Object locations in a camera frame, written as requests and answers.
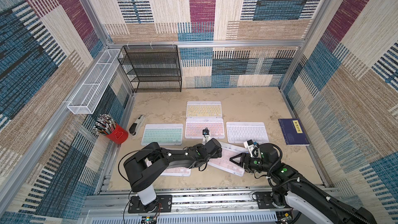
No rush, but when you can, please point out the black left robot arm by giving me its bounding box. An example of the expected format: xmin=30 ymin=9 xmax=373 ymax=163
xmin=123 ymin=139 xmax=222 ymax=211

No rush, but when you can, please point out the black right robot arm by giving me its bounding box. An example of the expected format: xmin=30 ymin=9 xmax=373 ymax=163
xmin=230 ymin=143 xmax=376 ymax=224

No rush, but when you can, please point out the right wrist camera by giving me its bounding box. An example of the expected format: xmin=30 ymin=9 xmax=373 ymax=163
xmin=244 ymin=140 xmax=258 ymax=149

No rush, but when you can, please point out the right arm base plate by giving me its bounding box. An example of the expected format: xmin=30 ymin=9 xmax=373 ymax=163
xmin=252 ymin=191 xmax=291 ymax=209

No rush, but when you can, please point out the dark blue notebook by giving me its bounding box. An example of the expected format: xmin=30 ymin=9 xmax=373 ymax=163
xmin=278 ymin=118 xmax=310 ymax=146

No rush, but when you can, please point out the white key keyboard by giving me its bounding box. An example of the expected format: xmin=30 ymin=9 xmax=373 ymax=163
xmin=227 ymin=122 xmax=269 ymax=144

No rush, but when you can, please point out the black white stapler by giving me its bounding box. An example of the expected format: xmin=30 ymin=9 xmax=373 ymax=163
xmin=129 ymin=115 xmax=145 ymax=136

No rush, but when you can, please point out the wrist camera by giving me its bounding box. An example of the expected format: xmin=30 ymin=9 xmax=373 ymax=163
xmin=202 ymin=128 xmax=211 ymax=145
xmin=244 ymin=140 xmax=258 ymax=149

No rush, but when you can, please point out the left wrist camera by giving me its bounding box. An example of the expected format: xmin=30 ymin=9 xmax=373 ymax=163
xmin=202 ymin=128 xmax=211 ymax=145

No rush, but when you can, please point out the yellow key keyboard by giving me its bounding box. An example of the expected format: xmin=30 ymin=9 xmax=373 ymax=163
xmin=186 ymin=101 xmax=222 ymax=118

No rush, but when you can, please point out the white wire mesh basket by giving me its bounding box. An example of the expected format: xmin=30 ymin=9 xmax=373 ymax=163
xmin=67 ymin=49 xmax=121 ymax=115

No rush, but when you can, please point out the black wire shelf rack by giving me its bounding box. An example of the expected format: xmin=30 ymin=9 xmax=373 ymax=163
xmin=118 ymin=45 xmax=182 ymax=93

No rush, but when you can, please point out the green key keyboard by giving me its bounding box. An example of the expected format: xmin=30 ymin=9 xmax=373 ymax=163
xmin=141 ymin=123 xmax=183 ymax=146

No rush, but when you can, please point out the bundle of pens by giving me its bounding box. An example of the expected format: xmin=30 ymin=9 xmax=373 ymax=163
xmin=91 ymin=114 xmax=117 ymax=135

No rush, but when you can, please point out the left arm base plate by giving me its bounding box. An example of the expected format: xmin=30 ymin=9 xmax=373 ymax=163
xmin=127 ymin=195 xmax=173 ymax=214

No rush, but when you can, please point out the red pen holder cup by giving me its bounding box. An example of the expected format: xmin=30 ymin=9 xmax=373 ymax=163
xmin=106 ymin=124 xmax=129 ymax=145

